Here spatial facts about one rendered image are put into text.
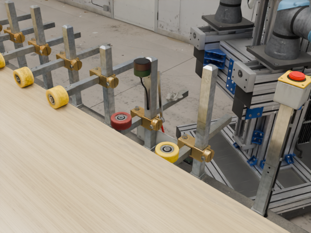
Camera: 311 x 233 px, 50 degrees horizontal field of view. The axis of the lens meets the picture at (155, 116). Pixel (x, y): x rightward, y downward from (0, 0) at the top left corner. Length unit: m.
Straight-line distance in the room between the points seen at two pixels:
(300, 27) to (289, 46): 0.12
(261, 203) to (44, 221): 0.69
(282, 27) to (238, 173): 0.97
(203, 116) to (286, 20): 0.57
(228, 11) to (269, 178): 1.06
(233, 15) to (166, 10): 2.77
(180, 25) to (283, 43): 3.09
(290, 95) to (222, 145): 1.42
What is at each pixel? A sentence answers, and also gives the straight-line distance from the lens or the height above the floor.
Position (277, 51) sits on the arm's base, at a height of 1.07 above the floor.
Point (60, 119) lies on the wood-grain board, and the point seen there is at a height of 0.90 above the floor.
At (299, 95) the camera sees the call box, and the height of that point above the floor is 1.19.
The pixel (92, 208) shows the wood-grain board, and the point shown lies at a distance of 0.95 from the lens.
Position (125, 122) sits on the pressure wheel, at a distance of 1.24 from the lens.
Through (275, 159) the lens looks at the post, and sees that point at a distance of 1.07.
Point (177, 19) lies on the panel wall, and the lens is 4.54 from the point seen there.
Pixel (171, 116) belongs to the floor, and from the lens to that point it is 2.92.
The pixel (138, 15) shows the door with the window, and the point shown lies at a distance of 5.01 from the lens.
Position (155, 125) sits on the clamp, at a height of 0.86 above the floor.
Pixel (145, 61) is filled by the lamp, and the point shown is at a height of 1.13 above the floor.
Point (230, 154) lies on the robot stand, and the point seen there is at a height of 0.21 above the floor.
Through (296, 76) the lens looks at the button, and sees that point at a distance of 0.93.
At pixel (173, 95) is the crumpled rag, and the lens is 1.48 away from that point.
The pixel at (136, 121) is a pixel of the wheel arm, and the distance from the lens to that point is 1.33.
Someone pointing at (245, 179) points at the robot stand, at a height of 0.21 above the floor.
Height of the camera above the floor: 1.61
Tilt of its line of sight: 34 degrees down
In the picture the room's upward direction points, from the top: 1 degrees clockwise
